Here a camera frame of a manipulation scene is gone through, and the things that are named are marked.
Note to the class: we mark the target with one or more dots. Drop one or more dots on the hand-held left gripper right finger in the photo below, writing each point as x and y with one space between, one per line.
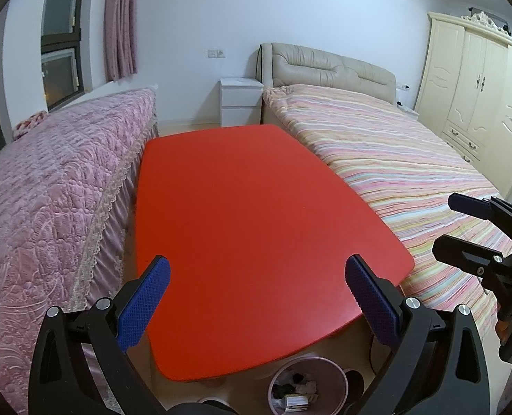
372 307

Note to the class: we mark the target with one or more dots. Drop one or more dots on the beige leather headboard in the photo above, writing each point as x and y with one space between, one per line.
325 62

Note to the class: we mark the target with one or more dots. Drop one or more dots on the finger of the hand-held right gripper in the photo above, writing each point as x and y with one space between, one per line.
463 255
467 204

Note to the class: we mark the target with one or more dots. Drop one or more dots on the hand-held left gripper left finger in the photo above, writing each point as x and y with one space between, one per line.
145 307

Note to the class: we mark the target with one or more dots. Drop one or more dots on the striped bed blanket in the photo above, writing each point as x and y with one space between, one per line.
389 160

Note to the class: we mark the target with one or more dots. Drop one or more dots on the pink curtain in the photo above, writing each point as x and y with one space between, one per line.
119 21

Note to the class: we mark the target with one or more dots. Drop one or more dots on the white nightstand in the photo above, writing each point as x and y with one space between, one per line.
238 103

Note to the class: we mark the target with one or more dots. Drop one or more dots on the person's left leg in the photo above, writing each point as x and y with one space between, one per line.
208 410

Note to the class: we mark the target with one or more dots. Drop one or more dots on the red table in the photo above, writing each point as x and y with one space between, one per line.
247 224

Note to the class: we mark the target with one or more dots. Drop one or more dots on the green white tissue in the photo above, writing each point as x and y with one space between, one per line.
311 387

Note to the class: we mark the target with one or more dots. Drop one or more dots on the person's right shoe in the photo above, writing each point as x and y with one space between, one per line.
353 382

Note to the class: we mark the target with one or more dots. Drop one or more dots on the pink quilted bedspread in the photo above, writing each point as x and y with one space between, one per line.
44 203

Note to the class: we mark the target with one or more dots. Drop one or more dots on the black bottle cap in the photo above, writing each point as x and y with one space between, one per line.
298 376

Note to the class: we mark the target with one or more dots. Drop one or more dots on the white wall socket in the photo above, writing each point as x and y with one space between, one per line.
216 53

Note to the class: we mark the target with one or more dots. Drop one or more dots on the pink waste bin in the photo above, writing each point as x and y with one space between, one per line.
325 369

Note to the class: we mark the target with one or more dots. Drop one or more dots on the small black scrap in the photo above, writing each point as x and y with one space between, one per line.
278 391

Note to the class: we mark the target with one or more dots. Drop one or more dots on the red white knitted cushion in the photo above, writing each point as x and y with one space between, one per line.
29 124

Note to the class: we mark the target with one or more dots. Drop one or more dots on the dark framed window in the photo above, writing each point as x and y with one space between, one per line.
59 69

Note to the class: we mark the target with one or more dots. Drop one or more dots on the small white bedside table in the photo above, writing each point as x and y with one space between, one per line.
409 114

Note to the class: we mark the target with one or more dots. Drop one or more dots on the cream wardrobe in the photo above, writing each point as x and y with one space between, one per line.
476 95

